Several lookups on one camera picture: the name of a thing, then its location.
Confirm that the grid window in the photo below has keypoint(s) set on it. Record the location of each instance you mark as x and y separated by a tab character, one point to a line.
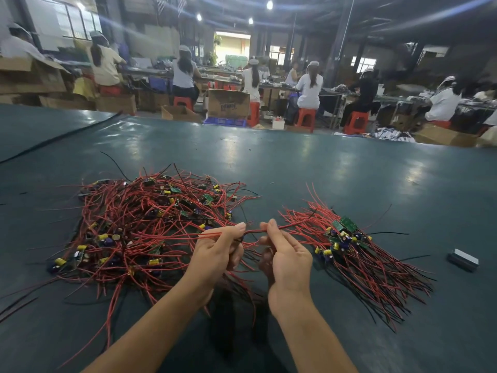
75	19

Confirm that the person's left hand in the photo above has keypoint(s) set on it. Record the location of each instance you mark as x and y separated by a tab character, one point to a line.
211	260

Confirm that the yellow sack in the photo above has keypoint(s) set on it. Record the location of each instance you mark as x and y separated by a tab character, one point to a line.
83	87

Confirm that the person's left forearm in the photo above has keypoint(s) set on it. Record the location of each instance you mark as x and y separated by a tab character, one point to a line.
147	334

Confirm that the large open cardboard box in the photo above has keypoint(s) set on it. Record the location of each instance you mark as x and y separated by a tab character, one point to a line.
31	75

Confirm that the small black grey block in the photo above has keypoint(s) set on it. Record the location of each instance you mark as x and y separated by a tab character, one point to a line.
463	259

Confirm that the person's right forearm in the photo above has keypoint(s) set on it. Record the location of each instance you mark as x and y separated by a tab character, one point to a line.
314	342

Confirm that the blue plastic crate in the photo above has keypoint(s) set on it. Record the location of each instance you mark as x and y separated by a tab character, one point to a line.
225	122

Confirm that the red plastic stool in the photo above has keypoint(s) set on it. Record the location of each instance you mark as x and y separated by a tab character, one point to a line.
356	122
110	90
306	119
182	102
254	114
441	124

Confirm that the person's right hand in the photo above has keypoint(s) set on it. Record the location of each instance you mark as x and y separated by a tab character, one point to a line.
289	268

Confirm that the dark green table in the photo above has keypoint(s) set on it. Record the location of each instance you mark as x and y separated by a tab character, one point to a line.
404	174

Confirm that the heap of black white items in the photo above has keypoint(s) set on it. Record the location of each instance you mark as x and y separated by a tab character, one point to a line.
392	135

